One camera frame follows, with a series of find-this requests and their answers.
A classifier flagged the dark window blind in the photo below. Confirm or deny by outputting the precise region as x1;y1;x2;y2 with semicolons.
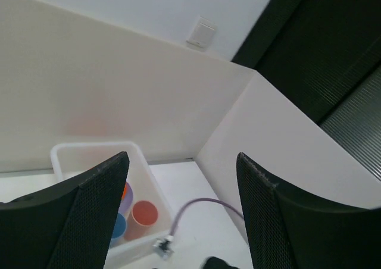
232;0;380;178

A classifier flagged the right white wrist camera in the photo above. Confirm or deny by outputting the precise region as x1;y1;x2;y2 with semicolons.
153;235;174;259

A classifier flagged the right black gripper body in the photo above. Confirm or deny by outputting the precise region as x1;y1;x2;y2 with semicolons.
204;257;238;269

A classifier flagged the pink plastic cup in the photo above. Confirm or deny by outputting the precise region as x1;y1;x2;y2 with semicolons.
124;200;158;241

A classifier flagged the white wall switch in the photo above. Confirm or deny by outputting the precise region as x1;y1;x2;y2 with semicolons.
186;17;217;51

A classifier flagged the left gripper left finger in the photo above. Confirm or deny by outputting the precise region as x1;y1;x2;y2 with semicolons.
1;152;129;268

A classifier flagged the blue plastic cup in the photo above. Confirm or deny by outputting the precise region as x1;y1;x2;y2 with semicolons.
111;213;127;242

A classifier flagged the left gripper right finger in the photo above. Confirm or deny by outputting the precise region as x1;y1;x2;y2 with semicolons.
236;152;380;268

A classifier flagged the purple plastic plate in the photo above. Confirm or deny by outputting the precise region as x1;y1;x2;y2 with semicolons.
118;182;134;217

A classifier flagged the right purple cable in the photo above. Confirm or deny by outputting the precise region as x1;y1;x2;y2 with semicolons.
168;197;245;239

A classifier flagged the clear plastic bin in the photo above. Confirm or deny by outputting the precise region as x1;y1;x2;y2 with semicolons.
50;141;173;268

